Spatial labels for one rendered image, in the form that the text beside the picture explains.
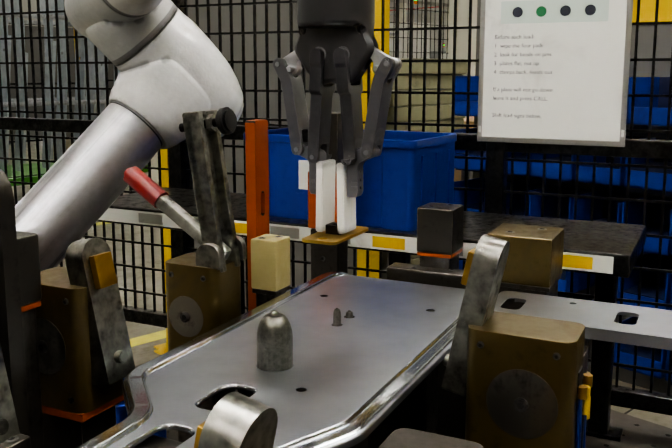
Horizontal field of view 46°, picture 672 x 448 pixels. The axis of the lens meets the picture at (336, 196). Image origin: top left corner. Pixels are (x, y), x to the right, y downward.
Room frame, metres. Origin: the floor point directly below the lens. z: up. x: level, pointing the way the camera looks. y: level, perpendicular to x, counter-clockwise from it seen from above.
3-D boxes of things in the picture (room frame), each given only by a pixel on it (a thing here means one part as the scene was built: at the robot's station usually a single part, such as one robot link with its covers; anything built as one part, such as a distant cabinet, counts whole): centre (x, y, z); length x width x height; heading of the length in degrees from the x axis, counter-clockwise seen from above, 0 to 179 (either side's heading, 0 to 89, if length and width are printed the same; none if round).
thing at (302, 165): (1.26, -0.02, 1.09); 0.30 x 0.17 x 0.13; 59
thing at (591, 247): (1.26, -0.01, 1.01); 0.90 x 0.22 x 0.03; 64
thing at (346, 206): (0.78, -0.01, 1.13); 0.03 x 0.01 x 0.07; 154
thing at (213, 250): (0.83, 0.13, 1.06); 0.03 x 0.01 x 0.03; 64
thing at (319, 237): (0.79, 0.00, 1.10); 0.08 x 0.04 x 0.01; 154
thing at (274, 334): (0.67, 0.05, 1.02); 0.03 x 0.03 x 0.07
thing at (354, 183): (0.77, -0.03, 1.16); 0.03 x 0.01 x 0.05; 64
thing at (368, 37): (0.79, 0.00, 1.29); 0.08 x 0.07 x 0.09; 64
